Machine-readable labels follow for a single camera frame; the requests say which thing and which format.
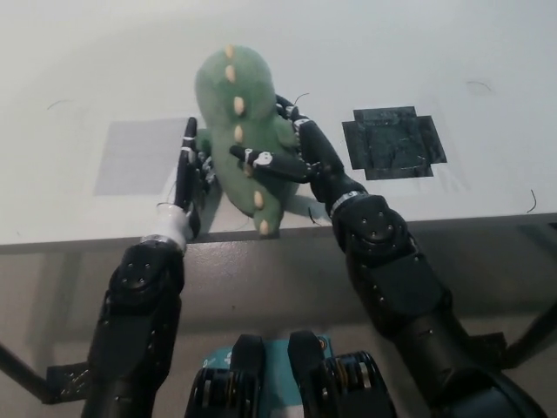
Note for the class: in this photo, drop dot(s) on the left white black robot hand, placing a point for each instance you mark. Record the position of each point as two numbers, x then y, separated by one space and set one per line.
185 183

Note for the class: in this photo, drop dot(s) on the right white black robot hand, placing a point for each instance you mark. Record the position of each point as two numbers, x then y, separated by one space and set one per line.
322 161

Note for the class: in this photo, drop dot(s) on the green plush dinosaur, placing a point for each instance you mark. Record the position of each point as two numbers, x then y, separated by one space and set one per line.
235 87

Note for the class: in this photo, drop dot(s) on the grey tape square marker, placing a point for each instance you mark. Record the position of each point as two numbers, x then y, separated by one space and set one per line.
135 157

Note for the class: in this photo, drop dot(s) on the black tape square marker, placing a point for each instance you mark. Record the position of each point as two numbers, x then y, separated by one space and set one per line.
391 143

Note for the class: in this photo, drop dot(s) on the black teal robot body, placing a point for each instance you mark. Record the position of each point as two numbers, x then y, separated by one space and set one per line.
252 379

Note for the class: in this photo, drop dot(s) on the black floor tape patch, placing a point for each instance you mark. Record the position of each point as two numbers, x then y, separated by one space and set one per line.
489 344
69 383

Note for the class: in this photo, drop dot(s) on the black table leg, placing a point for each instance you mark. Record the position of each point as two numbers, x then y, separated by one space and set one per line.
26 374
535 337

